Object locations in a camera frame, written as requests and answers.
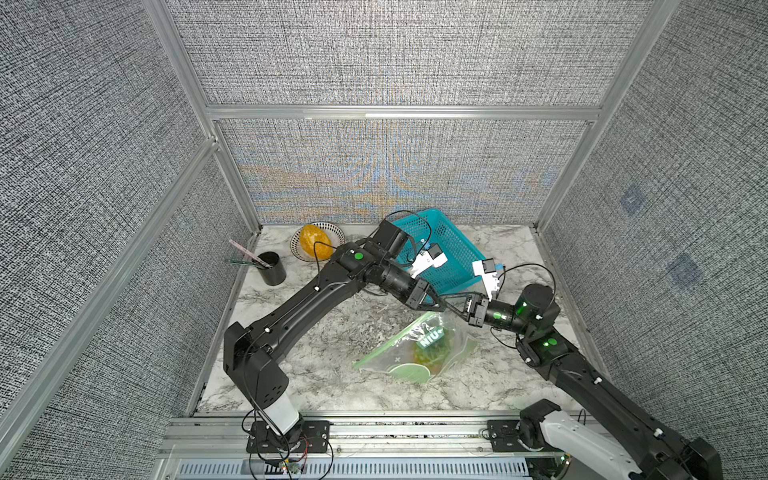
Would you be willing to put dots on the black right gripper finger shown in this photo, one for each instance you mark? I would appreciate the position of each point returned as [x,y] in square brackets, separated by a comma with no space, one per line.
[461,295]
[457,309]

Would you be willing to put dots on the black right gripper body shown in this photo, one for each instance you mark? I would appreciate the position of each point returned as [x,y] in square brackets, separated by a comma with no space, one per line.
[480,316]

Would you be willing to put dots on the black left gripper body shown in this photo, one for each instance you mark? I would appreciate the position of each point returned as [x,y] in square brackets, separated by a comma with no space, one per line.
[399,285]

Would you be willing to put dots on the clear zip-top bag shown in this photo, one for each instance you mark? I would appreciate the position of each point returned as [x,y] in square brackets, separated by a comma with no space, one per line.
[394,357]

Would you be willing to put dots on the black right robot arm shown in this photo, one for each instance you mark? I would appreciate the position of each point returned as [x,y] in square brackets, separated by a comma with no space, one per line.
[637,446]

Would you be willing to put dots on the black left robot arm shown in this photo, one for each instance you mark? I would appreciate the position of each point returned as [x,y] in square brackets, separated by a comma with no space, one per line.
[252,354]

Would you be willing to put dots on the teal plastic basket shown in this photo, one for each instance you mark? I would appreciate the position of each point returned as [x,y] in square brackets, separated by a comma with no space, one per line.
[433,227]

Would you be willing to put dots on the white patterned bowl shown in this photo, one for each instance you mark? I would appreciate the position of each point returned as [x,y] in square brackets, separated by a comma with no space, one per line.
[334,232]

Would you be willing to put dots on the orange fruit in bowl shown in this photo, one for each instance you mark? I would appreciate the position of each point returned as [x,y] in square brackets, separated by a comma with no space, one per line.
[315,242]

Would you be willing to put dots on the black cup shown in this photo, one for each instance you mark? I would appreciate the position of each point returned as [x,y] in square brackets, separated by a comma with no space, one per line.
[273,272]

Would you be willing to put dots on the pink stick in cup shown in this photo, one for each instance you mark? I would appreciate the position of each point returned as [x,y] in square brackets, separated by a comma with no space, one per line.
[250,255]

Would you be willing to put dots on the dark green stick in cup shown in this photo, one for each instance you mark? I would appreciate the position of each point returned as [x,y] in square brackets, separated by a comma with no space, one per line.
[243,262]

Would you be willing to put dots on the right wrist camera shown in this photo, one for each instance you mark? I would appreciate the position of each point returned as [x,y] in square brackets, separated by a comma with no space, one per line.
[489,273]

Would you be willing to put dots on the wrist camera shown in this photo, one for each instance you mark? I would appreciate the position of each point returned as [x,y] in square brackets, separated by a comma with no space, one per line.
[433,257]
[489,273]

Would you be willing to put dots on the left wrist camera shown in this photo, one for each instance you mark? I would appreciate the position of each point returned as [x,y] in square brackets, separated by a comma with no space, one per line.
[433,257]

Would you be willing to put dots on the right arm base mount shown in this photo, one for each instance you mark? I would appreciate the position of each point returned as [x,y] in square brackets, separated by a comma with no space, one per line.
[506,436]

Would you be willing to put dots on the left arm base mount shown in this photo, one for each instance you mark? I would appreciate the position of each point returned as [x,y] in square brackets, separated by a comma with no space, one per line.
[306,436]

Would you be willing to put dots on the white slotted cable duct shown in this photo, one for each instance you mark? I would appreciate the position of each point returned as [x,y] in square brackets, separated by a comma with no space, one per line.
[362,468]

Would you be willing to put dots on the aluminium front rail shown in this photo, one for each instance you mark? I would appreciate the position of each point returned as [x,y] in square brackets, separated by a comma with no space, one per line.
[352,434]

